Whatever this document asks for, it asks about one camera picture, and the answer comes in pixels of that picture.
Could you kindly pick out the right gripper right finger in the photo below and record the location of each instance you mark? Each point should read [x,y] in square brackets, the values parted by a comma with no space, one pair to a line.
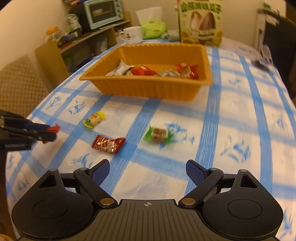
[205,181]

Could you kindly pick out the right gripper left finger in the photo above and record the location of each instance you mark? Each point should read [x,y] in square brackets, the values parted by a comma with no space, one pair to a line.
[91,179]

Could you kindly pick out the phone stand with round base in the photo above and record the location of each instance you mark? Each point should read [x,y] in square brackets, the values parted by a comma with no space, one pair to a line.
[267,60]

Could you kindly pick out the sunflower seed bag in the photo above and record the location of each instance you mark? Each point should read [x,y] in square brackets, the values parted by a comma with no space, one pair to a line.
[200,22]

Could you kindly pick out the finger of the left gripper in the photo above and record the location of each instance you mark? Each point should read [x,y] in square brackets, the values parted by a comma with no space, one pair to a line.
[13,120]
[16,136]

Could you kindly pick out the yellow candy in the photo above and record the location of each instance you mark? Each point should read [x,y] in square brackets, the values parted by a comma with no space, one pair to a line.
[94,119]

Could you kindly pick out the mint toaster oven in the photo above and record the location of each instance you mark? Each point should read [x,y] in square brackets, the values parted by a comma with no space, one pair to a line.
[95,14]

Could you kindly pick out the orange lid snack jar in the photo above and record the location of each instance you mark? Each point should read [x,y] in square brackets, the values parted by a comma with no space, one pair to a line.
[53,34]

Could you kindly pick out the white cartoon mug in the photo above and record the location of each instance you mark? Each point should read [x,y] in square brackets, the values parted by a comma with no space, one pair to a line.
[131,35]

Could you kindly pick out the green tissue pack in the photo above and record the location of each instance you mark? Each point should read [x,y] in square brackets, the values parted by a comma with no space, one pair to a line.
[150,21]

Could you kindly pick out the wooden shelf cabinet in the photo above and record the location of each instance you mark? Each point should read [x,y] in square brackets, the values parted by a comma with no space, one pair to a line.
[58,63]

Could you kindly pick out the black white appliance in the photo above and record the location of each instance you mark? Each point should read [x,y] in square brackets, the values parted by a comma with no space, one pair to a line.
[277,33]

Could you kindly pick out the long red snack stick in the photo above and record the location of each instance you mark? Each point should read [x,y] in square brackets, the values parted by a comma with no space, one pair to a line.
[110,145]

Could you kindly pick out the orange plastic tray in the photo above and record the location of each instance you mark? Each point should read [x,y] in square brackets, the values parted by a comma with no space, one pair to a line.
[155,56]

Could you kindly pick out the clear green long packet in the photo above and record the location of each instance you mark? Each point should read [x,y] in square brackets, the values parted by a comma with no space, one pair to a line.
[120,70]

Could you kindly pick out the grey mixed nuts packet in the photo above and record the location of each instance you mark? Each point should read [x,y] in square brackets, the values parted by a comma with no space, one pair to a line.
[168,73]

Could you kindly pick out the grey folded cloth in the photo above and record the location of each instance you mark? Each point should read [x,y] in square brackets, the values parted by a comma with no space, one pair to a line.
[171,36]

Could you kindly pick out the large red snack packet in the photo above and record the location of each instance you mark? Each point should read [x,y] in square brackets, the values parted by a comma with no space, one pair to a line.
[187,71]

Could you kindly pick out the small red candy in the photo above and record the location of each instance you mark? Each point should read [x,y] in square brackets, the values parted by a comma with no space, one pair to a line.
[50,134]

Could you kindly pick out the green candy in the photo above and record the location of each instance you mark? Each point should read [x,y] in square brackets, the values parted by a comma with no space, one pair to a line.
[158,135]

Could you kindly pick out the red pillow snack packet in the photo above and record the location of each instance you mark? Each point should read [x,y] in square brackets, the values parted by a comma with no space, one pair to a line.
[143,71]

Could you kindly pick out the small clear blue box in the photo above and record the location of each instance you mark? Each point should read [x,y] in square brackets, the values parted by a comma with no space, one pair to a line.
[248,52]

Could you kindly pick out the left quilted chair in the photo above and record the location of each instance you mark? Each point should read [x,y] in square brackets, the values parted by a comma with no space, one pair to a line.
[21,87]

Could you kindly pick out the blue checked tablecloth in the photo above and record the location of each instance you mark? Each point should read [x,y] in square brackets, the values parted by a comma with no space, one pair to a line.
[244,120]

